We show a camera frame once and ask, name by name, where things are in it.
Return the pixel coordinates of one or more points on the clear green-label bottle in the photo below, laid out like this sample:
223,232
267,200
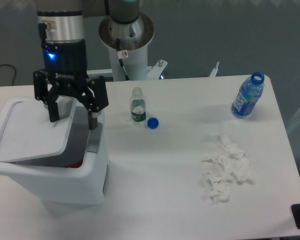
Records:
137,105

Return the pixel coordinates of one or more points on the crumpled white tissue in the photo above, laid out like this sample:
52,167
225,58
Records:
230,166

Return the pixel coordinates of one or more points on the blue drink bottle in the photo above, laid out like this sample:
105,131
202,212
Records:
248,95

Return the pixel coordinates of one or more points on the white trash can body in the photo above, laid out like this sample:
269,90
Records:
50,179

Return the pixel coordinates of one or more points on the blue bottle cap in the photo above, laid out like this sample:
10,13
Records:
152,122

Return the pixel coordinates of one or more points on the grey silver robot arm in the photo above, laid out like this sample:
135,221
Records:
124,30

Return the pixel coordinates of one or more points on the white trash can lid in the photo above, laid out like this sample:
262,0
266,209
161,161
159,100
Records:
26,132

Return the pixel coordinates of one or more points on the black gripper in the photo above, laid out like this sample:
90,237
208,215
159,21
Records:
66,69

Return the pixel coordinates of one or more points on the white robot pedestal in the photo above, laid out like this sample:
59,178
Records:
130,65

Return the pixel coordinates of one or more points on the red item in bin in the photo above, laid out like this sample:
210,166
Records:
75,165

